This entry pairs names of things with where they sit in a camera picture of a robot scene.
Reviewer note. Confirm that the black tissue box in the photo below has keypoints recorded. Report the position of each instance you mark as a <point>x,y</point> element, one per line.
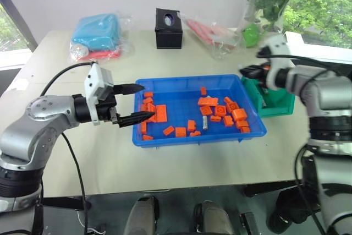
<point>169,35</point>

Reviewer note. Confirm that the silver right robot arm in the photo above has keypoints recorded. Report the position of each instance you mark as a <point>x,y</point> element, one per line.
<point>324,103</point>

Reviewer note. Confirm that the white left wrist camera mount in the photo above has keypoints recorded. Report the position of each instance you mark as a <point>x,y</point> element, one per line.
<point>93,81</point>

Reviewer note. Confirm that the green plant in plastic wrap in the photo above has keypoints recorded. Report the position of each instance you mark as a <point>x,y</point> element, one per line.
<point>264,6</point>

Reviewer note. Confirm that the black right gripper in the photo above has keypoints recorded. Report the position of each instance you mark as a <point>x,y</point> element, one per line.
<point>264,76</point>

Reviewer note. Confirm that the thick orange building brick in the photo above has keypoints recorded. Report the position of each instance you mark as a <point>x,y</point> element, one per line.
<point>239,114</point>

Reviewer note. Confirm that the wide orange building plate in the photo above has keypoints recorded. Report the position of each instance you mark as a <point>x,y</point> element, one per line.
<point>208,101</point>

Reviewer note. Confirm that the red cloth in plastic bag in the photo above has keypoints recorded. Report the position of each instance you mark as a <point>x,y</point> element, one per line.
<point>101,54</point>

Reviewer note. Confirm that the small black block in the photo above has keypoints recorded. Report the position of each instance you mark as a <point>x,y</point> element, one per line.
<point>248,224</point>

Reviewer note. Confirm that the large orange building plate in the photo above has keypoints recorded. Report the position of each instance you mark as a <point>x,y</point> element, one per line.
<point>161,113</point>

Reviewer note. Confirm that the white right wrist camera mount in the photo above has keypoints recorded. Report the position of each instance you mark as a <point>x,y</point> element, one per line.
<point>276,53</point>

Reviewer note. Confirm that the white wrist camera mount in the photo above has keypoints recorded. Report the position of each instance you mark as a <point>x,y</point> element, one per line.
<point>276,53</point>
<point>93,81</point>

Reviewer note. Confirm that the black rounded shape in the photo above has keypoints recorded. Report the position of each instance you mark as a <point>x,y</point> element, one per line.
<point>291,210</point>

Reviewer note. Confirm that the black table frame bar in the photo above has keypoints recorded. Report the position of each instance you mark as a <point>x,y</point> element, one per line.
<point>66,202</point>
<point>269,189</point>

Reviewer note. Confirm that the blue cloth in plastic bag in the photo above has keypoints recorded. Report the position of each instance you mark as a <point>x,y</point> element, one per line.
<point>96,31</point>

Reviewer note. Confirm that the square orange building brick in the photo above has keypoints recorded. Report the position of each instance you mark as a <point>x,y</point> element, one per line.
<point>205,110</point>
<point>220,110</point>
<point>180,132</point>
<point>233,106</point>

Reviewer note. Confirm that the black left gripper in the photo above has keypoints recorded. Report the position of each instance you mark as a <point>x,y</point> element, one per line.
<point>105,110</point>

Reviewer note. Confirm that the dark window frame post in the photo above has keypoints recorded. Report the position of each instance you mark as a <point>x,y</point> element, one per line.
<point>19,17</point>

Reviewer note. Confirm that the green plastic bin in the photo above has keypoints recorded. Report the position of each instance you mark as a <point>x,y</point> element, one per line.
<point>277,105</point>

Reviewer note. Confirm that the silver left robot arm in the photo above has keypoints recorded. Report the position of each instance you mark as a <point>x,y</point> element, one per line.
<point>41,119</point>

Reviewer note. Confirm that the small orange building brick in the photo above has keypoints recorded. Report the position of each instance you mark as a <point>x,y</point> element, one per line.
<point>228,121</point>
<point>245,129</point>
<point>143,127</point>
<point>153,119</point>
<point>191,125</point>
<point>151,108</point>
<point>148,100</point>
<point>195,133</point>
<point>147,137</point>
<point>143,107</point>
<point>227,99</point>
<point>203,91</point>
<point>169,130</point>
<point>242,124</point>
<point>148,94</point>
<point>215,119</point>

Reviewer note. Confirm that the red sticks in plastic bag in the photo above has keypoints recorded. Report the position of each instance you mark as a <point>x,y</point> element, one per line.
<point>206,32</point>

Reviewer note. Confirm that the blue plastic bin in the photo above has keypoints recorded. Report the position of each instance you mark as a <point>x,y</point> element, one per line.
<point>178,105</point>

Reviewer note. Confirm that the dark grey rounded shape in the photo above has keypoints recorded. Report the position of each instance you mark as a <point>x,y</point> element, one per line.
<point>211,218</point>
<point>141,215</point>

